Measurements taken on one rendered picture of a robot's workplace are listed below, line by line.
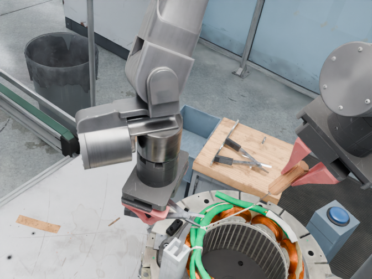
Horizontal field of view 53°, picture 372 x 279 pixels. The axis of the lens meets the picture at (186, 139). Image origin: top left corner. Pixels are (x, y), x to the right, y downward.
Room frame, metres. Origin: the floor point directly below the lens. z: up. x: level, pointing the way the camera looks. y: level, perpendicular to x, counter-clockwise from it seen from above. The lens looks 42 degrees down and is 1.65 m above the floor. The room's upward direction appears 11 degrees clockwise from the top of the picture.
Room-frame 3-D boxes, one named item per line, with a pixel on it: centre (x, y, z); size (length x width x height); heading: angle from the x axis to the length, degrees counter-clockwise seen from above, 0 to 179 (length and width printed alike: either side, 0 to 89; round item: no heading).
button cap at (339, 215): (0.54, -0.35, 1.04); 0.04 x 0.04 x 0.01
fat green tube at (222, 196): (0.41, -0.14, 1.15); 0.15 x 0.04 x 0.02; 63
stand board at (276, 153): (0.65, -0.15, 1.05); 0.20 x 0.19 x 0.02; 71
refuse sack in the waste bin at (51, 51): (1.75, 0.75, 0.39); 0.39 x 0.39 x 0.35
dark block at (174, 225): (0.39, -0.01, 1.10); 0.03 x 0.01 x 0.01; 153
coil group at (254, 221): (0.40, -0.17, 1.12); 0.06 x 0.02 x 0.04; 63
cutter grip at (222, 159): (0.59, -0.09, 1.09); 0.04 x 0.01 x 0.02; 86
